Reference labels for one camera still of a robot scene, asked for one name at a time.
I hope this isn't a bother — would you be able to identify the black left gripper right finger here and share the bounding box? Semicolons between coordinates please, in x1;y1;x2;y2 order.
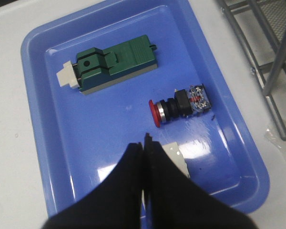
143;134;257;229

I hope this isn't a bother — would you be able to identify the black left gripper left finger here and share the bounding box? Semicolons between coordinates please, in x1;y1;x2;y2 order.
43;143;143;229

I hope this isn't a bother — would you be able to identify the red emergency stop button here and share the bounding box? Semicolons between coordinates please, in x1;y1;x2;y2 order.
148;84;212;128

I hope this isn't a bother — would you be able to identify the white circuit breaker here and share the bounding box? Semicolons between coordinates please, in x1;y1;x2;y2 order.
162;142;190;178

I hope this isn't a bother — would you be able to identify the blue plastic tray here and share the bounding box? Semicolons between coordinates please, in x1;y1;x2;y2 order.
21;0;269;215

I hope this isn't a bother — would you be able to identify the clear tape piece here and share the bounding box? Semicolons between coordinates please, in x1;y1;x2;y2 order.
265;120;286;161

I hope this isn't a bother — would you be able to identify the green electrical switch module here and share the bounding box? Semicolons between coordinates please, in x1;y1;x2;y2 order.
56;35;158;95

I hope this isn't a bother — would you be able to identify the grey metal rack frame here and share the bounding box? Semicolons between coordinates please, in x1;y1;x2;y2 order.
217;0;286;141

